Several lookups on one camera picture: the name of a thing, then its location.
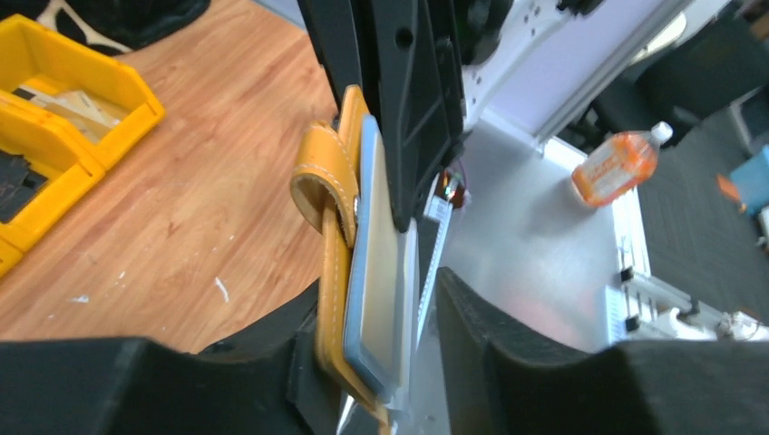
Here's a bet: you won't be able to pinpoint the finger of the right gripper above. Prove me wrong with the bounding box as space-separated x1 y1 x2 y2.
365 1 463 232

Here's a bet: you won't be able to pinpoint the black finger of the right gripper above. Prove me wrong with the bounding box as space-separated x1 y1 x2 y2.
297 0 363 108

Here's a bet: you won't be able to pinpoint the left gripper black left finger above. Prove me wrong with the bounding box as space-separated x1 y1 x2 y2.
1 284 340 434

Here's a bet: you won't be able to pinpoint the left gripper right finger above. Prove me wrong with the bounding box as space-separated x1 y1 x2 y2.
435 267 768 434

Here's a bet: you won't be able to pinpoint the yellow leather card holder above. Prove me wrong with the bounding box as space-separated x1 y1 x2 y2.
289 83 422 435

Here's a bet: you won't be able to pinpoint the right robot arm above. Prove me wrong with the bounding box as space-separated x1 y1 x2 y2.
290 1 684 247

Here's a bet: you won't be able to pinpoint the black cards in bin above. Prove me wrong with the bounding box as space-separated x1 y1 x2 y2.
1 150 48 224

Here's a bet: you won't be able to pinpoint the black floral blanket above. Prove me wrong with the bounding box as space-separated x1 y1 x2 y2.
1 0 210 56

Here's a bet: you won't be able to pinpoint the orange drink bottle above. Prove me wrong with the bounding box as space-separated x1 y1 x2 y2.
571 121 674 208

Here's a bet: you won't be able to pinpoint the right yellow bin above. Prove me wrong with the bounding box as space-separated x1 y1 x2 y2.
1 14 166 169

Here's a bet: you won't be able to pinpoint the yellow bin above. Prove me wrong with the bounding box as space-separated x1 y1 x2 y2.
1 94 105 275
1 14 166 169

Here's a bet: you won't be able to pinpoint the middle yellow bin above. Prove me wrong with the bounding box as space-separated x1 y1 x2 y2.
1 94 105 275

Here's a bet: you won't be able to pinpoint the blue storage box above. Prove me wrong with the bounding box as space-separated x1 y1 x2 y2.
729 145 768 216

